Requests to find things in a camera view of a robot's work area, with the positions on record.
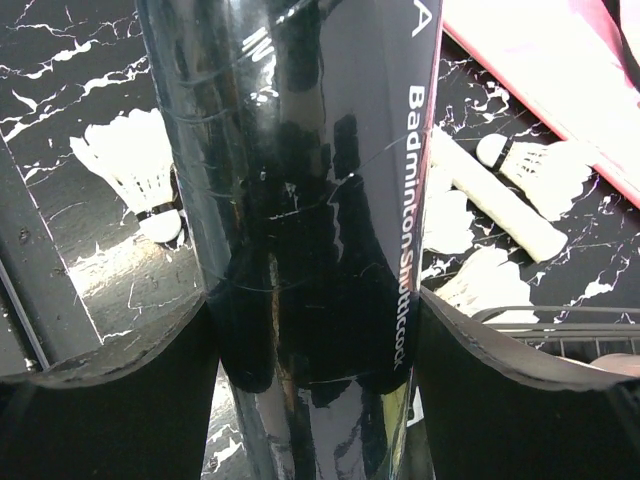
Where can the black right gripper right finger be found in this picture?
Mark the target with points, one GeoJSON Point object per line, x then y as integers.
{"type": "Point", "coordinates": [495, 408]}

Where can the black wire rack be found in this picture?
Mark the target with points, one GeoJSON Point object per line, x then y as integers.
{"type": "Point", "coordinates": [582, 333]}

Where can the pink mug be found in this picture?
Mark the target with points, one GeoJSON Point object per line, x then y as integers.
{"type": "Point", "coordinates": [619, 363]}

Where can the black shuttlecock tube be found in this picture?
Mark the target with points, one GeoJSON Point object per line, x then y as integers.
{"type": "Point", "coordinates": [300, 133]}

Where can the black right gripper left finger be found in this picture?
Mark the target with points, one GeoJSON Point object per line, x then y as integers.
{"type": "Point", "coordinates": [137, 407]}

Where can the pink racket bag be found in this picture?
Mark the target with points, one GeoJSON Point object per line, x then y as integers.
{"type": "Point", "coordinates": [562, 60]}

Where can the pink racket white grip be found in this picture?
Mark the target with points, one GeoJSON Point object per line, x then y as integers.
{"type": "Point", "coordinates": [523, 224]}

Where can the white shuttlecock by handle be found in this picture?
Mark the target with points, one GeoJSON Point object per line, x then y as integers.
{"type": "Point", "coordinates": [550, 176]}

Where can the white shuttlecock large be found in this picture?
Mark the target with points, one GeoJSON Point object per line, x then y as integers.
{"type": "Point", "coordinates": [133, 155]}

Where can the black base frame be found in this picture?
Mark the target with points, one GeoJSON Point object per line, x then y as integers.
{"type": "Point", "coordinates": [51, 318]}

